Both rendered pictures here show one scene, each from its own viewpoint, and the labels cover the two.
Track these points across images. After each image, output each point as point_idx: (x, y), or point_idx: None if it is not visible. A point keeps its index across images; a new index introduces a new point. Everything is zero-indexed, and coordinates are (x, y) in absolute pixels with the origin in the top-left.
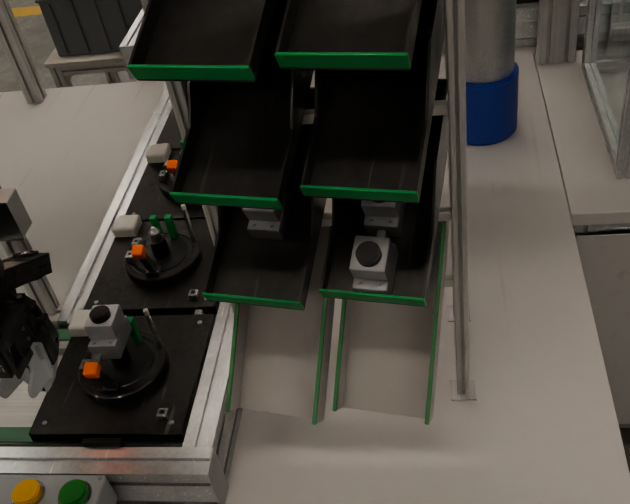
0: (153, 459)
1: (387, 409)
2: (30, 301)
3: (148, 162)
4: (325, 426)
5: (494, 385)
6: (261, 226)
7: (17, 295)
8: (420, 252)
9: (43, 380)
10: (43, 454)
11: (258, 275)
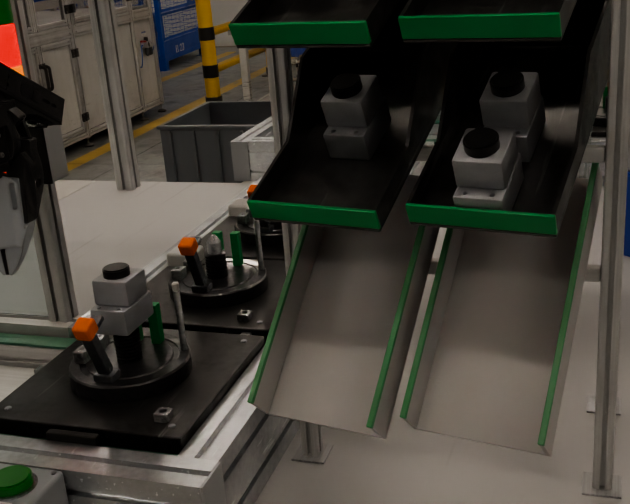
0: (133, 465)
1: (482, 436)
2: (18, 111)
3: (230, 215)
4: (388, 499)
5: None
6: (342, 131)
7: (4, 100)
8: (556, 178)
9: (7, 238)
10: None
11: (326, 194)
